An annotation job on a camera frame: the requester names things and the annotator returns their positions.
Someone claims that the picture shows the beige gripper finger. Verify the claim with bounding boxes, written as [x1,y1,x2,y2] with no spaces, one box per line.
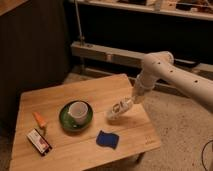
[132,95,144,104]

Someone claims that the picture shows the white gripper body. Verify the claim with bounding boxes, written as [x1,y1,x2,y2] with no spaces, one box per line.
[132,76,154,97]

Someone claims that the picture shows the white plastic bottle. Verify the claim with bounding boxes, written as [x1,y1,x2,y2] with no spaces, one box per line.
[106,98,133,120]

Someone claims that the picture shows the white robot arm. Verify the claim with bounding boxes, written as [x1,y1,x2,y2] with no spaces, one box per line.
[132,51,213,114]

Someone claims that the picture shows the blue sponge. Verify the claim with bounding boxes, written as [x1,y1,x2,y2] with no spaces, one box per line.
[96,131,119,149]

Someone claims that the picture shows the metal shelf rack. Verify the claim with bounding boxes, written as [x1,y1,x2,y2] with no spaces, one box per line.
[68,0,213,98]

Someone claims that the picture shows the white cup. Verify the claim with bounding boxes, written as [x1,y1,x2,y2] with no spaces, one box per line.
[68,101,88,125]

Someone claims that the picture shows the wooden low table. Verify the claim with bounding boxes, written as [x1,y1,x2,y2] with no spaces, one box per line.
[10,74,161,171]

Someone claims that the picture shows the green saucer plate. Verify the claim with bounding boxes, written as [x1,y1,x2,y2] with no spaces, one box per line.
[59,100,93,132]

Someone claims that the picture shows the orange toy carrot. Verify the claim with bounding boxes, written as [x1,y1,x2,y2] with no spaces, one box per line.
[33,112,47,128]

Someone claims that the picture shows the small snack box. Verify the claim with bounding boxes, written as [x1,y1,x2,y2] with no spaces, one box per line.
[27,129,52,156]

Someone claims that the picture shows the black handle on rail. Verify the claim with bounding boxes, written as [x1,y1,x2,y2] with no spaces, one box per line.
[174,59,200,68]

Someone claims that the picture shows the black cable on floor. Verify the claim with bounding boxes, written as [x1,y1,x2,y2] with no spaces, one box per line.
[200,139,213,171]

